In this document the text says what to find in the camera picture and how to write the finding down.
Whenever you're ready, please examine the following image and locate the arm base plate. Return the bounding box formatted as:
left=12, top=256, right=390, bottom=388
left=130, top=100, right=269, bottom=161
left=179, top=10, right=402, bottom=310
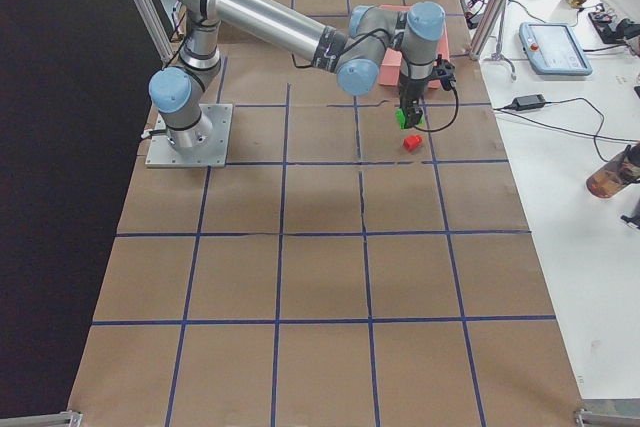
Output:
left=145, top=103, right=234, bottom=168

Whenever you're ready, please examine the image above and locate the blue teach pendant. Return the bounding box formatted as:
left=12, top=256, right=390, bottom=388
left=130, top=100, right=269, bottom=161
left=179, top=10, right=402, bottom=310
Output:
left=518, top=22, right=592, bottom=76

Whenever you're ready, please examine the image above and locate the brown paper table cover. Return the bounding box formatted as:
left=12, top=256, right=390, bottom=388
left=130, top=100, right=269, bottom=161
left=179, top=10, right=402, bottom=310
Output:
left=69, top=0, right=580, bottom=426

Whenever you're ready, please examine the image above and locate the red toy block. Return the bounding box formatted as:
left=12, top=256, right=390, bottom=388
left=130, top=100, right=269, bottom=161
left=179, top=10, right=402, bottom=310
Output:
left=403, top=134, right=423, bottom=152

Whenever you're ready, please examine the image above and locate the green toy block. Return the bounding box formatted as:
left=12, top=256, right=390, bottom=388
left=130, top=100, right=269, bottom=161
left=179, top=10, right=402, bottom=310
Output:
left=395, top=107, right=423, bottom=130

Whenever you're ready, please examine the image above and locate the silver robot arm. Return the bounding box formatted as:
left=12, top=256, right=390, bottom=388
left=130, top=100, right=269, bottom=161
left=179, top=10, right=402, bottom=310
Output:
left=149, top=0, right=454, bottom=154

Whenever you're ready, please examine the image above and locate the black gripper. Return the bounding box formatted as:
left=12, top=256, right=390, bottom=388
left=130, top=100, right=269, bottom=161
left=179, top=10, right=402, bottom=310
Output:
left=398, top=74, right=430, bottom=130

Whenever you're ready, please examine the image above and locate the pink plastic box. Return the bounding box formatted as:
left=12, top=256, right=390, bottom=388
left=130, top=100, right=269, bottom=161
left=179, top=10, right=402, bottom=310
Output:
left=376, top=3, right=451, bottom=91

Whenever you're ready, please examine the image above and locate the black power adapter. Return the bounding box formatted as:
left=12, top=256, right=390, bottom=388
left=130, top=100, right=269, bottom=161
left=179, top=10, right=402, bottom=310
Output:
left=512, top=94, right=546, bottom=111

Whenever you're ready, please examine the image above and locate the amber drink bottle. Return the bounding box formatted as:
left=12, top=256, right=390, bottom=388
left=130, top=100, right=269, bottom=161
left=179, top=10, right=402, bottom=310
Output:
left=586, top=144, right=639, bottom=198

